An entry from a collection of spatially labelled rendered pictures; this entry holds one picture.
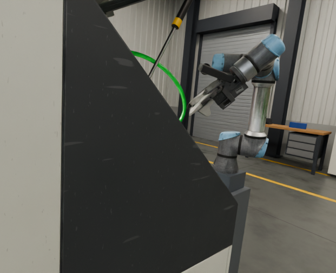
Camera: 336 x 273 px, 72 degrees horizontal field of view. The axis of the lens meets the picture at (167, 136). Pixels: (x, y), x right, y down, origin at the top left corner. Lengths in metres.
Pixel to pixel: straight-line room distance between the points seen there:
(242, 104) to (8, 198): 7.29
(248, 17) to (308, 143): 3.99
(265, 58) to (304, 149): 4.87
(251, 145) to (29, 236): 1.10
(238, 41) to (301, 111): 2.84
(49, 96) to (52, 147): 0.08
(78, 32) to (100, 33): 0.04
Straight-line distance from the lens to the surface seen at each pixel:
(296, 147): 5.67
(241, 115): 7.53
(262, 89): 1.29
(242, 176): 1.43
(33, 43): 0.42
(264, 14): 7.50
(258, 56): 0.81
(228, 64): 0.92
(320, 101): 6.87
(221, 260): 0.93
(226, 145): 1.34
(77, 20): 0.45
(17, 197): 0.45
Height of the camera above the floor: 1.29
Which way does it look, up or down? 9 degrees down
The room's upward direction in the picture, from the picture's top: 5 degrees clockwise
